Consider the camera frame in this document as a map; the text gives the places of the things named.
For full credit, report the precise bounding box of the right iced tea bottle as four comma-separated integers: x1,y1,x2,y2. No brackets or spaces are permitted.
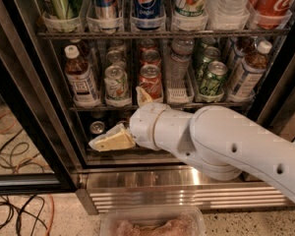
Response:
228,40,272,97

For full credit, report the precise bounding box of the pepsi can top shelf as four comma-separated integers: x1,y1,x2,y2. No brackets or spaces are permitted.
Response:
133,0,161,30

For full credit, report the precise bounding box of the white 7up can front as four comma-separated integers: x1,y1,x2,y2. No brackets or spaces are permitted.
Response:
104,65,129,100

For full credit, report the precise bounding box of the clear plastic food container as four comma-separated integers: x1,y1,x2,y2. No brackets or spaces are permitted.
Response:
99,206,207,236

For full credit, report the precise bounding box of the red bull can top shelf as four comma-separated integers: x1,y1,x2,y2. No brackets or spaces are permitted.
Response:
93,0,118,20

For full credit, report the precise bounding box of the red coca-cola can front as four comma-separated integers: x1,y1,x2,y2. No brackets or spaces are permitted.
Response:
139,64,161,99

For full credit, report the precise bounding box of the orange cable on floor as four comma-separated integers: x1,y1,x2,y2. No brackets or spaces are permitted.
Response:
0,110,55,236

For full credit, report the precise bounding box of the clear water bottle middle shelf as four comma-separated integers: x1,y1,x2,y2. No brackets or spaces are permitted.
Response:
167,38,195,81

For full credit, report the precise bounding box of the black cable on floor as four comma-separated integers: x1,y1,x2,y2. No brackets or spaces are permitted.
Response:
0,103,49,236

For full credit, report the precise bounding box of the green ginger ale can front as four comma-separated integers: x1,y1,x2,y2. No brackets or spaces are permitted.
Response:
199,61,227,96

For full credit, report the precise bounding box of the blue pepsi can bottom shelf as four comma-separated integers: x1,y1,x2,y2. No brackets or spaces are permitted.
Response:
89,121,106,135

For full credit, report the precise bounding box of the left iced tea bottle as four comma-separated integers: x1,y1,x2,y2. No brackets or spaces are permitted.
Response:
65,45,98,102

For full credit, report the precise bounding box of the stainless steel fridge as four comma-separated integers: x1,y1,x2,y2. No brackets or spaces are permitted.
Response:
0,0,295,214

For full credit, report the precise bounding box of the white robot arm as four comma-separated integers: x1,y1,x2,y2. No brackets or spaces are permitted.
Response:
88,90,295,204

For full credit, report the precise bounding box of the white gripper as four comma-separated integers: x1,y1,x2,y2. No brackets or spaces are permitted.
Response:
88,87,170,151

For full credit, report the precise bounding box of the iced tea bottle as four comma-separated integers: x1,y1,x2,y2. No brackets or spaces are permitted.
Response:
228,40,272,97
65,45,98,102

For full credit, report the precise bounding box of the coca-cola can top shelf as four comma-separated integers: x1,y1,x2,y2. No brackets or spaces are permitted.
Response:
249,0,294,30

